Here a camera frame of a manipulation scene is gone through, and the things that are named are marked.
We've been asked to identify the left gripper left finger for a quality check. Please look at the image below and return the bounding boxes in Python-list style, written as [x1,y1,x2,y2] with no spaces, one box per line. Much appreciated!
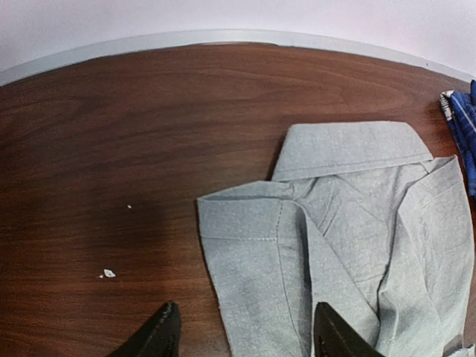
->
[109,301,181,357]

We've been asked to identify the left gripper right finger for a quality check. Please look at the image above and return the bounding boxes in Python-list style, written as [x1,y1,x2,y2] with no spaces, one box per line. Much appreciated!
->
[314,302,383,357]

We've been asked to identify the grey long sleeve shirt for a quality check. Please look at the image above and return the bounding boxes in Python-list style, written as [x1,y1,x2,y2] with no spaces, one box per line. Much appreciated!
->
[198,121,475,356]

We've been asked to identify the blue plaid folded shirt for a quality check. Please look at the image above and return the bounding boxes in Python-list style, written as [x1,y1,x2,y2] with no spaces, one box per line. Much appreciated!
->
[440,80,475,197]

